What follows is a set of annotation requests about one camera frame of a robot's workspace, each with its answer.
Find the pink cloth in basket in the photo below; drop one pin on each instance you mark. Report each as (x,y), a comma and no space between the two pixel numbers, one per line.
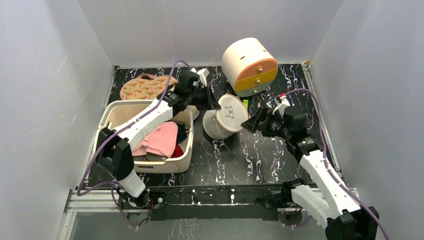
(161,141)

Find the cream round drawer cabinet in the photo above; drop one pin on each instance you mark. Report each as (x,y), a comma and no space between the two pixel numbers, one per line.
(248,67)

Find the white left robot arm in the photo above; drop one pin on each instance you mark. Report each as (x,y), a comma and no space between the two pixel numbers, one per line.
(114,146)

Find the dark clothes in basket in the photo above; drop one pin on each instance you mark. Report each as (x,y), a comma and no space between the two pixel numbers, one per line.
(182,134)

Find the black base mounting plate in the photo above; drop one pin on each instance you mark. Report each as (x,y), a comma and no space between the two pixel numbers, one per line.
(265,201)

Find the beige-trimmed white mesh laundry bag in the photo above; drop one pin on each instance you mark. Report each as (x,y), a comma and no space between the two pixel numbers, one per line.
(223,123)

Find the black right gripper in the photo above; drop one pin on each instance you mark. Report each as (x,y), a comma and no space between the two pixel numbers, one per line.
(262,121)

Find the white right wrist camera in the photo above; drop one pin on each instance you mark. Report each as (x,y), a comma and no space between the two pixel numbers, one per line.
(282,103)

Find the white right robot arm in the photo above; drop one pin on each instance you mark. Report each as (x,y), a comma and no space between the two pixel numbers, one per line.
(338,210)

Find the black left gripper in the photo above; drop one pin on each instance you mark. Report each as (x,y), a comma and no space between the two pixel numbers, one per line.
(211,103)

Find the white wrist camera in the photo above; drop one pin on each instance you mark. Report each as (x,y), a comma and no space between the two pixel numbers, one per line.
(282,103)
(203,74)

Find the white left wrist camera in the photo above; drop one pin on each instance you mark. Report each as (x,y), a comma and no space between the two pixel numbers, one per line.
(203,74)

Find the green block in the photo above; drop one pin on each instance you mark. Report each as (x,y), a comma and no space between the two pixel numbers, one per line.
(246,104)

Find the blue-trimmed white mesh laundry bag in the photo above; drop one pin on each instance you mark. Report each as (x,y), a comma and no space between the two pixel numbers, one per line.
(195,111)

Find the aluminium table edge rail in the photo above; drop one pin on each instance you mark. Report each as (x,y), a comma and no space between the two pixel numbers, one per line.
(96,201)

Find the cream plastic laundry basket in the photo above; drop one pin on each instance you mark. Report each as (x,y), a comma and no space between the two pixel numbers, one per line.
(121,111)

